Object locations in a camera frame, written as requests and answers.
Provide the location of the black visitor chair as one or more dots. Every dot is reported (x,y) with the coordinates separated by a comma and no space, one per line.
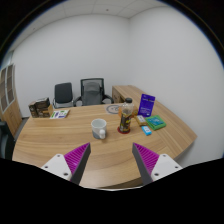
(63,92)

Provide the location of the small blue packet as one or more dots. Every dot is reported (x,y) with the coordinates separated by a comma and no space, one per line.
(146,130)

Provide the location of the purple standing pouch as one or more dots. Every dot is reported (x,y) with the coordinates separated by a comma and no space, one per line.
(146,105)

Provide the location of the small tan box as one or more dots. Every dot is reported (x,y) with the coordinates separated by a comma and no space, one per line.
(140,120)

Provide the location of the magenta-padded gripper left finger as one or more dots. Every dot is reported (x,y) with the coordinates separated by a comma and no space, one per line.
(77,156)

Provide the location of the grey mesh office chair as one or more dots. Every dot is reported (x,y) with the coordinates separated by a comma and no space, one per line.
(92,93)

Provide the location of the wooden side desk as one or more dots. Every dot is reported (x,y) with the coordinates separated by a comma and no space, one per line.
(125,92)

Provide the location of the white and grey mug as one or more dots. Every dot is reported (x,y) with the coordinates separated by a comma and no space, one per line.
(98,127)

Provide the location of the wooden cabinet shelf unit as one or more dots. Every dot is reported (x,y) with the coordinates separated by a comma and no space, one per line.
(11,113)

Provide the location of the clear bottle with black cap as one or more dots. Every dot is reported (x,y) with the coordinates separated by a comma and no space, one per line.
(125,118)

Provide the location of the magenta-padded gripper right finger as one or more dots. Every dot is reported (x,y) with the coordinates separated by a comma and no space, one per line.
(146,157)

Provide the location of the green flat packet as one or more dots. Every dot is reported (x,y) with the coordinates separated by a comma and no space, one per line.
(155,122)

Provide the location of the black sofa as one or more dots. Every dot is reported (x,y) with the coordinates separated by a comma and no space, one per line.
(5,140)

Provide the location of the white and green leaflet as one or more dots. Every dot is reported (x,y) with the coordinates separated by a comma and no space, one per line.
(59,114)

